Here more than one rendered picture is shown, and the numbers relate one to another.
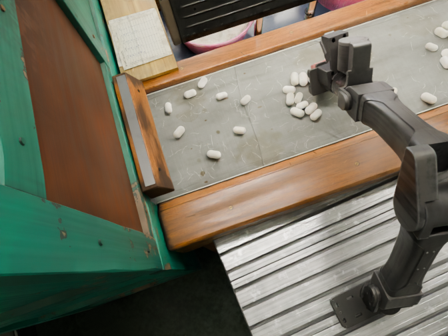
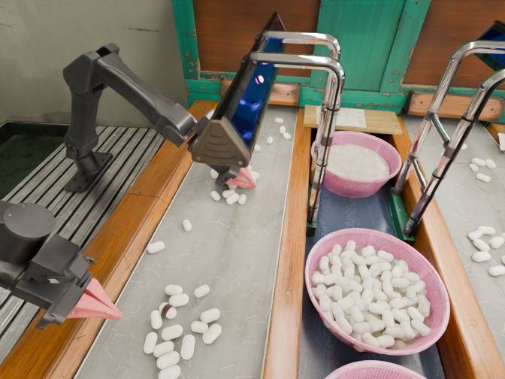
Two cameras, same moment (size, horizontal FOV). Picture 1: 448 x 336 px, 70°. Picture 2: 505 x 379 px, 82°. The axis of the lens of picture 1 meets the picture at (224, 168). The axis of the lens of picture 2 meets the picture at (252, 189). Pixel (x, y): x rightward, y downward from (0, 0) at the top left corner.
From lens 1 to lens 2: 1.09 m
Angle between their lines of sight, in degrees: 56
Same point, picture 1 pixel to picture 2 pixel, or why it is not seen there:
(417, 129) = (123, 67)
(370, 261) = (106, 179)
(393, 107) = (148, 89)
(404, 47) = (224, 271)
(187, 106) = (275, 128)
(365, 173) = (148, 171)
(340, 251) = (127, 170)
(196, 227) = (196, 107)
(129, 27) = (352, 114)
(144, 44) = not seen: hidden behind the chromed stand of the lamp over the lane
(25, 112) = not seen: outside the picture
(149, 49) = not seen: hidden behind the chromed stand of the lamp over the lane
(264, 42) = (298, 168)
